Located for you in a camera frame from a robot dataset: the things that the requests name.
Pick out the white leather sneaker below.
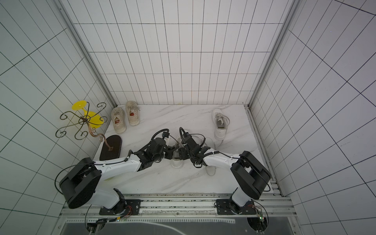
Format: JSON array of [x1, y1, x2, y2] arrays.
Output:
[[171, 137, 188, 168], [212, 108, 230, 141]]

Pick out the grey shoe insole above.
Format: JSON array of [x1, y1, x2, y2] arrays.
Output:
[[204, 138, 216, 176]]

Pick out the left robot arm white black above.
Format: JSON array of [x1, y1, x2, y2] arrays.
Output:
[[56, 138, 179, 209]]

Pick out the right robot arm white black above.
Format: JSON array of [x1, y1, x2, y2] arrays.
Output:
[[181, 133, 271, 210]]

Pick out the dark oval stand base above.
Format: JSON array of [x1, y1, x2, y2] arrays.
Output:
[[99, 135, 122, 161]]

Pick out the beige sneaker red label right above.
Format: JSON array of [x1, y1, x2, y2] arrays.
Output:
[[126, 101, 140, 126]]

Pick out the beige sneaker red label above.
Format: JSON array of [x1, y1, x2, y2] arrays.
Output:
[[126, 101, 140, 126], [111, 107, 126, 134]]

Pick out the beige sneaker red label left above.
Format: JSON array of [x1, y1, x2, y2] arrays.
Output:
[[111, 107, 126, 134]]

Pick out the yellow plastic funnel cup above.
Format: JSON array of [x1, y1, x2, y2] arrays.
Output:
[[72, 100, 105, 129]]

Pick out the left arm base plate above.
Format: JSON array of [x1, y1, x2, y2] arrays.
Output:
[[99, 199, 141, 216]]

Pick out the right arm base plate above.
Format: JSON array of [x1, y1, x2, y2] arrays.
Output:
[[214, 199, 257, 215]]

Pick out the scrolled metal wire stand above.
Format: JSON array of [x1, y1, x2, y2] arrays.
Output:
[[55, 100, 114, 151]]

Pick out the aluminium mounting rail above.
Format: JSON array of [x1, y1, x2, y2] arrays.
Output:
[[60, 193, 296, 219]]

